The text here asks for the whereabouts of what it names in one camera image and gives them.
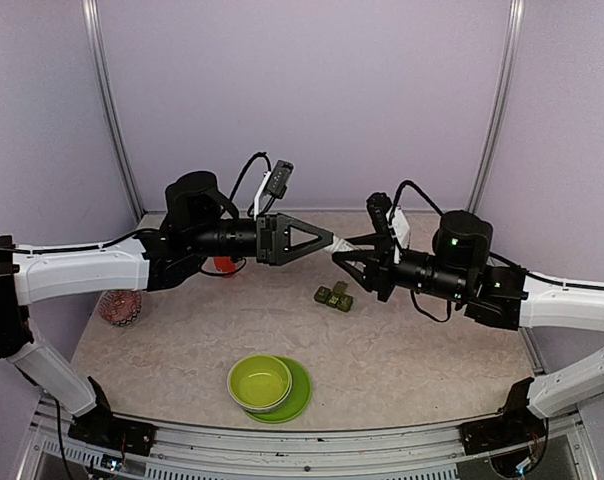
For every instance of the green plate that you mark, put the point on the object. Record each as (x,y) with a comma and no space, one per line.
(297,401)

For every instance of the right aluminium frame post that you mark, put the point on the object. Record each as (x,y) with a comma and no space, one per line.
(500,102)

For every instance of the small white pill bottle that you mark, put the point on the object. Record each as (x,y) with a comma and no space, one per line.
(339,245)

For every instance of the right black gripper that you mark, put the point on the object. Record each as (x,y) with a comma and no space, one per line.
(378,264)

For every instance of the green bowl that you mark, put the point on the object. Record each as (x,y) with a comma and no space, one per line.
(259,383)

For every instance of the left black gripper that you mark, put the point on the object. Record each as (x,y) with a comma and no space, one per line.
(274,239)

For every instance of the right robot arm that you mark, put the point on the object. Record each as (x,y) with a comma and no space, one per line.
(506,296)

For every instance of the left aluminium frame post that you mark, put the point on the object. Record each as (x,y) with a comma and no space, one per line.
(96,43)

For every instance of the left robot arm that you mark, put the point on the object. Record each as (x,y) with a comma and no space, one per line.
(201,222)

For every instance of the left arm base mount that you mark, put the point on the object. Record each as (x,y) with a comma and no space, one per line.
(100,427)

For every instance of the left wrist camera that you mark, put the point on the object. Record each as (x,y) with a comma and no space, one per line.
(272,188)

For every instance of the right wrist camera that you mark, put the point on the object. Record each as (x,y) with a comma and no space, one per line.
(390,224)

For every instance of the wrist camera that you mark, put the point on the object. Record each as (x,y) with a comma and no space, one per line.
(272,188)
(390,224)

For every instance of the aluminium frame post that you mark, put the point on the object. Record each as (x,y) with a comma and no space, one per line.
(96,43)
(500,102)

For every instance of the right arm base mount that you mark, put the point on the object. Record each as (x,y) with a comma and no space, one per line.
(514,424)

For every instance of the red pill bottle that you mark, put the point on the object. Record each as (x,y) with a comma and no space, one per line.
(224,265)

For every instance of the front aluminium rail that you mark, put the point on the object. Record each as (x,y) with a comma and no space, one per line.
(188,451)

